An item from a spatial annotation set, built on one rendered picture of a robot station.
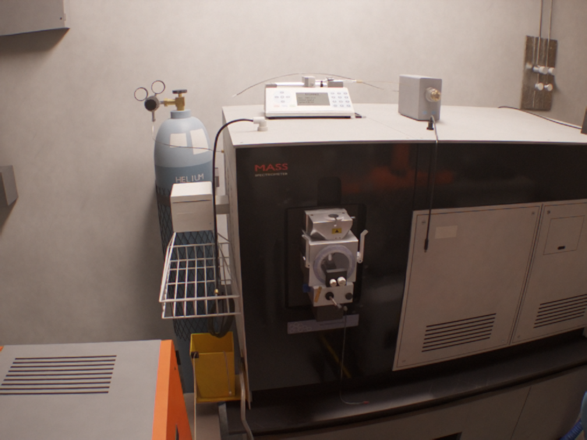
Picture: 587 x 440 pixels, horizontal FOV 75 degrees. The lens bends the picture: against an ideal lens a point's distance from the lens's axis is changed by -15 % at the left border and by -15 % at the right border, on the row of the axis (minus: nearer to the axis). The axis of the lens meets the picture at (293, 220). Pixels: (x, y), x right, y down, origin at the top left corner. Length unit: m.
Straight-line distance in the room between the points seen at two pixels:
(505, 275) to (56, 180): 1.89
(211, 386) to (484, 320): 0.77
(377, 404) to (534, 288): 0.56
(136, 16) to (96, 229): 1.01
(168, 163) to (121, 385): 1.09
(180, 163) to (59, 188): 0.75
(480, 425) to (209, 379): 0.86
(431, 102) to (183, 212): 0.76
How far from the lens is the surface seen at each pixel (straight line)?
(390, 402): 1.27
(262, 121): 1.03
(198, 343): 1.21
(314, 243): 0.90
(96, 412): 0.73
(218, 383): 1.20
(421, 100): 1.28
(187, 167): 1.69
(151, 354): 0.81
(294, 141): 0.91
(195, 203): 1.24
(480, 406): 1.46
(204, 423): 1.25
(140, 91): 1.76
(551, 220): 1.31
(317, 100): 1.25
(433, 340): 1.26
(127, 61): 2.04
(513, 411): 1.59
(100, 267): 2.31
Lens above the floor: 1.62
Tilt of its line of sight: 21 degrees down
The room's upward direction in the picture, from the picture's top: straight up
